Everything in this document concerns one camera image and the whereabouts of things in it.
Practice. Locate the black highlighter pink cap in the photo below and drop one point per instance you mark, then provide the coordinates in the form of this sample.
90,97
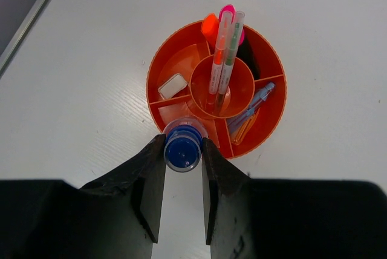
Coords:
245,52

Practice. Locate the orange slim pen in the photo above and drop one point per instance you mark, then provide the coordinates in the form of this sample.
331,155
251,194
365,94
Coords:
218,57

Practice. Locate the small blue-capped glue bottle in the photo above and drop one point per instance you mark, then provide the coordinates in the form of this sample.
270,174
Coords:
184,143

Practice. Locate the orange translucent pen cap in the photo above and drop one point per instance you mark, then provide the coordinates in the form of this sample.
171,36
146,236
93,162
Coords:
240,134

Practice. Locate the white eraser red label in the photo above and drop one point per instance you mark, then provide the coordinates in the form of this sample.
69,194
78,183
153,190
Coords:
172,86

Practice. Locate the blue translucent pen cap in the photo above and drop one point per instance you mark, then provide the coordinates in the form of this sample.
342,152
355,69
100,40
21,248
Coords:
259,98

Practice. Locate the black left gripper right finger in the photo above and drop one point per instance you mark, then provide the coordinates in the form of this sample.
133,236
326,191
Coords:
280,218

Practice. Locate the orange round divided container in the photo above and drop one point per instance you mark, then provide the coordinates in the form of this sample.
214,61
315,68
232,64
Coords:
187,52

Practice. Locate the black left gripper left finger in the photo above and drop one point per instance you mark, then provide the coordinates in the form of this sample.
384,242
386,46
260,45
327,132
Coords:
116,215

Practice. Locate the black highlighter orange cap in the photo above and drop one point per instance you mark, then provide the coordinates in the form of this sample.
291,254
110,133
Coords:
209,28

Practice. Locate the green clear pen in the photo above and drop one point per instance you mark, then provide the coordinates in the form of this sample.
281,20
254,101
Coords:
232,44

